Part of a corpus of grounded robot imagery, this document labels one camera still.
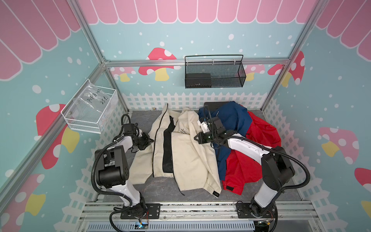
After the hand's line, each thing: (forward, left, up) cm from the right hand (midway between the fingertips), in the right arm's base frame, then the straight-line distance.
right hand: (194, 137), depth 87 cm
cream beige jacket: (-7, +12, -7) cm, 15 cm away
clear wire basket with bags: (+3, +52, +22) cm, 57 cm away
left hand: (+3, +26, -7) cm, 27 cm away
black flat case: (+37, -17, -9) cm, 41 cm away
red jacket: (-19, -26, -7) cm, 33 cm away
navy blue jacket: (+9, -20, +6) cm, 23 cm away
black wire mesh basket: (+38, -13, +21) cm, 45 cm away
